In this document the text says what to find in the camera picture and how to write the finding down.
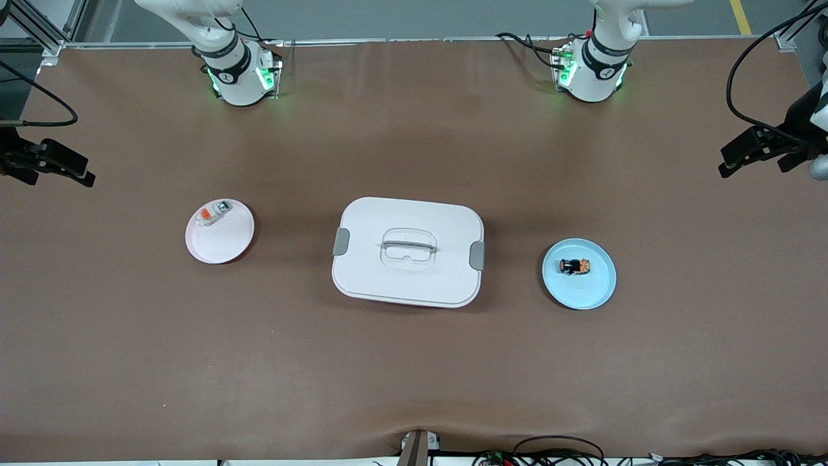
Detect white lidded plastic box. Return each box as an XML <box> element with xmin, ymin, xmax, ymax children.
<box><xmin>331</xmin><ymin>197</ymin><xmax>486</xmax><ymax>309</ymax></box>

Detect pink round plate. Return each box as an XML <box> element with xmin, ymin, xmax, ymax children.
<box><xmin>185</xmin><ymin>198</ymin><xmax>256</xmax><ymax>265</ymax></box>

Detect light blue round plate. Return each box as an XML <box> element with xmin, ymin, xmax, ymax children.
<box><xmin>541</xmin><ymin>238</ymin><xmax>617</xmax><ymax>311</ymax></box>

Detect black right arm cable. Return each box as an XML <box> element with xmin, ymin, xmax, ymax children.
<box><xmin>0</xmin><ymin>60</ymin><xmax>80</xmax><ymax>128</ymax></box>

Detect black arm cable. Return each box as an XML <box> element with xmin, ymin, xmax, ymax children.
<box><xmin>0</xmin><ymin>60</ymin><xmax>80</xmax><ymax>128</ymax></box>
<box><xmin>725</xmin><ymin>0</ymin><xmax>828</xmax><ymax>148</ymax></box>

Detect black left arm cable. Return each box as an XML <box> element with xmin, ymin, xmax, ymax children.
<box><xmin>725</xmin><ymin>0</ymin><xmax>828</xmax><ymax>148</ymax></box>

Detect aluminium frame post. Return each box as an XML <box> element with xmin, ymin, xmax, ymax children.
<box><xmin>776</xmin><ymin>0</ymin><xmax>828</xmax><ymax>91</ymax></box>
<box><xmin>0</xmin><ymin>0</ymin><xmax>89</xmax><ymax>58</ymax></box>

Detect white and orange switch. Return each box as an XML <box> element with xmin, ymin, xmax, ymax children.
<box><xmin>197</xmin><ymin>201</ymin><xmax>232</xmax><ymax>227</ymax></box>

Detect black right base cable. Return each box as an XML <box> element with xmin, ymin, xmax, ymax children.
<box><xmin>238</xmin><ymin>5</ymin><xmax>267</xmax><ymax>43</ymax></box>

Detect black left base cables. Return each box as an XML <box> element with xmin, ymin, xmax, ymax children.
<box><xmin>496</xmin><ymin>31</ymin><xmax>573</xmax><ymax>69</ymax></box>

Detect black cable bundle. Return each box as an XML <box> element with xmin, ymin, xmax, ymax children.
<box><xmin>647</xmin><ymin>449</ymin><xmax>828</xmax><ymax>466</ymax></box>

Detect grey box lid handle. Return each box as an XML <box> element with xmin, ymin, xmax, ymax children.
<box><xmin>380</xmin><ymin>240</ymin><xmax>438</xmax><ymax>254</ymax></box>

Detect silver table edge rail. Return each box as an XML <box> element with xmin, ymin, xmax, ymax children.
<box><xmin>61</xmin><ymin>36</ymin><xmax>787</xmax><ymax>50</ymax></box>

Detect black looped cable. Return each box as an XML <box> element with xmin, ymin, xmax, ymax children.
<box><xmin>512</xmin><ymin>435</ymin><xmax>606</xmax><ymax>466</ymax></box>

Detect brown camera mount bracket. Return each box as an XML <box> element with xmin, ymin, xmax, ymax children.
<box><xmin>397</xmin><ymin>429</ymin><xmax>442</xmax><ymax>466</ymax></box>

